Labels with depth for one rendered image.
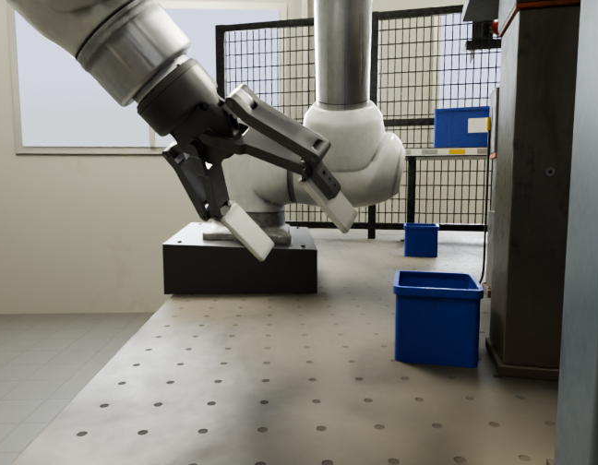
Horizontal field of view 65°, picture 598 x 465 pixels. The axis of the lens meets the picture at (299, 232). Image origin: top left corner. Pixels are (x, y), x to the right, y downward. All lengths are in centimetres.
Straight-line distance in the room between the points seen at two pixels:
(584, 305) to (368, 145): 62
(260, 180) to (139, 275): 265
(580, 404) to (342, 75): 67
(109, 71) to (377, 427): 38
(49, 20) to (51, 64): 327
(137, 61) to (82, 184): 317
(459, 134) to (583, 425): 138
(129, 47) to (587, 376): 40
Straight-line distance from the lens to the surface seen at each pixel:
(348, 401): 48
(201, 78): 45
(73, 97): 363
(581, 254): 33
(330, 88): 88
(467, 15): 77
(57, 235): 368
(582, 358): 34
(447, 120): 166
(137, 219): 347
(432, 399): 50
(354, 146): 87
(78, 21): 45
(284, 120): 42
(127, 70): 44
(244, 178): 94
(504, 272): 56
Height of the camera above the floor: 91
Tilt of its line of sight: 6 degrees down
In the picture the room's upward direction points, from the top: straight up
